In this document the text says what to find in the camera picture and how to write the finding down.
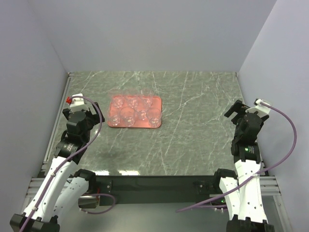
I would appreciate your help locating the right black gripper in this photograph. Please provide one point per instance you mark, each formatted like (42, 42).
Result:
(238, 107)

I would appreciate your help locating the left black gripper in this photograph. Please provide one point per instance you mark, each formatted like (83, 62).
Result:
(95, 118)

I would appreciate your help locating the clear faceted glass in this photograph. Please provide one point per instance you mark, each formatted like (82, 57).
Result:
(132, 97)
(117, 100)

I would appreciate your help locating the clear round glass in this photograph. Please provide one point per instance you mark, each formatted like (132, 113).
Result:
(147, 96)

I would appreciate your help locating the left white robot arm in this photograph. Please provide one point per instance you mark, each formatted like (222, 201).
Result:
(63, 186)

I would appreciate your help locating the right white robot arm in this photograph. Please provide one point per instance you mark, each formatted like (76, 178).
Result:
(242, 187)

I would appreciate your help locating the pink plastic tray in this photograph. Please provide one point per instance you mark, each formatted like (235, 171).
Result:
(140, 124)

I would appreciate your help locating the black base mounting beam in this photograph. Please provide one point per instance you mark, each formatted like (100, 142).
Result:
(137, 189)

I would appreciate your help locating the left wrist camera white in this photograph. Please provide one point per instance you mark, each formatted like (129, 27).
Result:
(77, 103)

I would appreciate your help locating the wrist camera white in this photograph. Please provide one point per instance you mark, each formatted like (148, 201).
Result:
(77, 103)
(261, 108)

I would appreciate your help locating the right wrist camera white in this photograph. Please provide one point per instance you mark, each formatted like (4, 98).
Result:
(261, 108)

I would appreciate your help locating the aluminium rail left edge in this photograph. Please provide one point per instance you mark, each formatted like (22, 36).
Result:
(53, 134)

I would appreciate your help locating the aluminium frame rail front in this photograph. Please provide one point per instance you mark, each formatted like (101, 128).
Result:
(269, 186)

